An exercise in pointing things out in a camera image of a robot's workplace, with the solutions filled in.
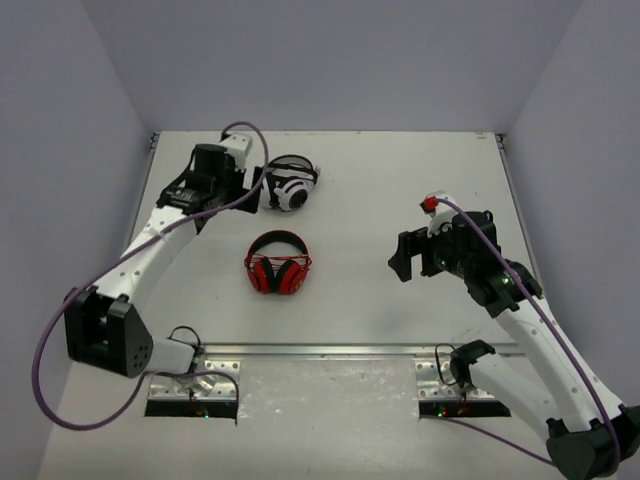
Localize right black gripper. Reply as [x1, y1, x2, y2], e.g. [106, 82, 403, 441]
[388, 216, 473, 283]

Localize red black headphones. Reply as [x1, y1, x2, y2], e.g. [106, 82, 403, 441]
[244, 230, 312, 295]

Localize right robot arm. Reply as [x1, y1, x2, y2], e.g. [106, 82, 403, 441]
[388, 198, 639, 479]

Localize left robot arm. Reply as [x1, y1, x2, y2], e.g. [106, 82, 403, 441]
[64, 133, 258, 378]

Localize white black headphones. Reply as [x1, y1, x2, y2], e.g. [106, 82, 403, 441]
[259, 154, 319, 212]

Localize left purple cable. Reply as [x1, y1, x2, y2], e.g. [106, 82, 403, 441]
[31, 121, 270, 431]

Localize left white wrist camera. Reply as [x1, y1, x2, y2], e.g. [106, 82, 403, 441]
[219, 132, 253, 171]

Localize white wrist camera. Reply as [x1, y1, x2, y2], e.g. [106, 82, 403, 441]
[219, 132, 253, 171]
[420, 191, 458, 237]

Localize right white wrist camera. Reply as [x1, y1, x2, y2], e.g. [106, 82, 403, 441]
[420, 191, 458, 237]

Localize aluminium mounting rail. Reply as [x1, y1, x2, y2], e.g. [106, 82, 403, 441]
[194, 342, 526, 358]

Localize right black base cable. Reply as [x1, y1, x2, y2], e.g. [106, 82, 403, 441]
[434, 342, 464, 391]

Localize black base cable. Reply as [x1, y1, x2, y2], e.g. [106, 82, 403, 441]
[434, 342, 464, 391]
[169, 325, 204, 359]

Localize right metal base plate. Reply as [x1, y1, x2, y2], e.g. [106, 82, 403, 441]
[414, 357, 495, 401]

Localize metal base plate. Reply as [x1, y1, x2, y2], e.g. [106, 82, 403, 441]
[147, 357, 241, 402]
[414, 357, 495, 401]

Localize left black base cable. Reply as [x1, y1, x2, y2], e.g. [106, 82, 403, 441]
[169, 325, 204, 359]

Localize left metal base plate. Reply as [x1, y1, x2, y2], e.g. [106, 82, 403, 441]
[147, 357, 241, 402]

